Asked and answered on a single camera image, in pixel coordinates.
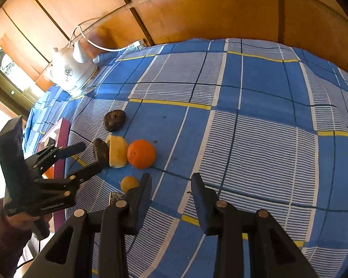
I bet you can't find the pale yellow fruit slice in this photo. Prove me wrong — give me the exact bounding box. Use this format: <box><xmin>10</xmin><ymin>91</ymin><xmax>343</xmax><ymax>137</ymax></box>
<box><xmin>107</xmin><ymin>135</ymin><xmax>129</xmax><ymax>168</ymax></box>

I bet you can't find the dark brown round fruit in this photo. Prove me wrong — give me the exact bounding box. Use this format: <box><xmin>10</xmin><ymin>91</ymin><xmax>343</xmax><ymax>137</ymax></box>
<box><xmin>103</xmin><ymin>110</ymin><xmax>126</xmax><ymax>133</ymax></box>

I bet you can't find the small yellow round fruit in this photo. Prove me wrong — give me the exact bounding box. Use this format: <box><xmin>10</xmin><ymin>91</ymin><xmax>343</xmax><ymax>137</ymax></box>
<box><xmin>120</xmin><ymin>176</ymin><xmax>139</xmax><ymax>194</ymax></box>

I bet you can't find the orange mandarin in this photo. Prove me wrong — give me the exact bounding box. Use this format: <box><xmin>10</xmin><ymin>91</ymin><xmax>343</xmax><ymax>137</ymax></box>
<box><xmin>127</xmin><ymin>139</ymin><xmax>156</xmax><ymax>169</ymax></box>
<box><xmin>42</xmin><ymin>166</ymin><xmax>55</xmax><ymax>179</ymax></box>

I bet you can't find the dark-skinned cut fruit chunk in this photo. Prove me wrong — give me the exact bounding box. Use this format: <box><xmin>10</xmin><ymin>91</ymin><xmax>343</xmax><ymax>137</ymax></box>
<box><xmin>109</xmin><ymin>192</ymin><xmax>125</xmax><ymax>205</ymax></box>

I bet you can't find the person's left hand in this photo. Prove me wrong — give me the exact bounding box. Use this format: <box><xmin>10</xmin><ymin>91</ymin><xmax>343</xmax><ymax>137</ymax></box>
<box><xmin>5</xmin><ymin>212</ymin><xmax>53</xmax><ymax>231</ymax></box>

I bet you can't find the pink-rimmed white tray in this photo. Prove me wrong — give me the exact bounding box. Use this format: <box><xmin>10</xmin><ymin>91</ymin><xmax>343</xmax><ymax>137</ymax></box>
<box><xmin>36</xmin><ymin>118</ymin><xmax>70</xmax><ymax>233</ymax></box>

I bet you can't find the dark red left sleeve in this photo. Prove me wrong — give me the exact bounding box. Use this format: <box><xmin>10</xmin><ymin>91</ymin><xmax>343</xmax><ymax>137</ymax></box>
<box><xmin>0</xmin><ymin>198</ymin><xmax>32</xmax><ymax>277</ymax></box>

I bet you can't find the white ceramic electric kettle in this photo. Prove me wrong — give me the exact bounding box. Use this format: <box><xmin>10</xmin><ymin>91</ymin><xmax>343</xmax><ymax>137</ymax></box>
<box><xmin>44</xmin><ymin>41</ymin><xmax>98</xmax><ymax>97</ymax></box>

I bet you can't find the wooden framed glass door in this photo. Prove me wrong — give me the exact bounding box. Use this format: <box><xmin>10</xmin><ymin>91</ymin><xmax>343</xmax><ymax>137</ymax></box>
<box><xmin>0</xmin><ymin>47</ymin><xmax>44</xmax><ymax>118</ymax></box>

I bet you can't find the blue plaid tablecloth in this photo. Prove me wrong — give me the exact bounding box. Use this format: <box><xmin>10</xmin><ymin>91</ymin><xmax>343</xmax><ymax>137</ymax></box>
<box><xmin>24</xmin><ymin>38</ymin><xmax>348</xmax><ymax>277</ymax></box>

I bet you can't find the white kettle power cable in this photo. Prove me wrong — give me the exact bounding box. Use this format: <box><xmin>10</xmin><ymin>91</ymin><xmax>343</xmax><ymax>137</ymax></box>
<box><xmin>68</xmin><ymin>24</ymin><xmax>146</xmax><ymax>54</ymax></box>

